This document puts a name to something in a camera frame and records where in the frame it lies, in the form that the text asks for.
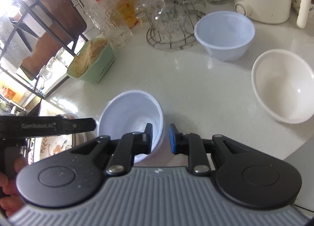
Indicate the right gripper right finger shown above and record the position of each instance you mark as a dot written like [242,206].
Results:
[193,146]

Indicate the wire rack with glasses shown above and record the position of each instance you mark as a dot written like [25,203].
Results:
[170,23]

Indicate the textured glass mug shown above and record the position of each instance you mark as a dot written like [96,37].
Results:
[106,18]

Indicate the upturned glass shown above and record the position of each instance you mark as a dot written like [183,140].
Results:
[64,57]
[44,75]
[55,66]

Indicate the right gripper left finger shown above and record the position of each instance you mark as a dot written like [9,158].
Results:
[129,146]

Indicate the pale blue bowl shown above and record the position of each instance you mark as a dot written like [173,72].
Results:
[130,111]
[225,35]

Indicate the red lid glass jar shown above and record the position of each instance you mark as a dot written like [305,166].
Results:
[126,8]

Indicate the pink rim leaf plate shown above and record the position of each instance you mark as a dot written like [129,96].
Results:
[78,138]

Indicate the upturned glass middle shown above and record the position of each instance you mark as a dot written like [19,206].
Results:
[55,66]

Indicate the white ceramic bowl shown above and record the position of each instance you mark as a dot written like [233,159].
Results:
[283,85]

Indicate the black dish rack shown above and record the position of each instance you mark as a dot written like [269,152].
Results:
[31,41]

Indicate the upturned glass right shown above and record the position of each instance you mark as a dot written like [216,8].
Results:
[64,57]

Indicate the person left hand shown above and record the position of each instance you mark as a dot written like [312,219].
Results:
[12,201]

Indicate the green basket of noodles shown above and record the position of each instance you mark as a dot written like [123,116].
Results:
[92,62]

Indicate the rabbit pattern deep plate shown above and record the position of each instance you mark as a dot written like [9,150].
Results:
[48,146]

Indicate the upturned glass left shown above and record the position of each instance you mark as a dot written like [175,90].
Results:
[44,75]

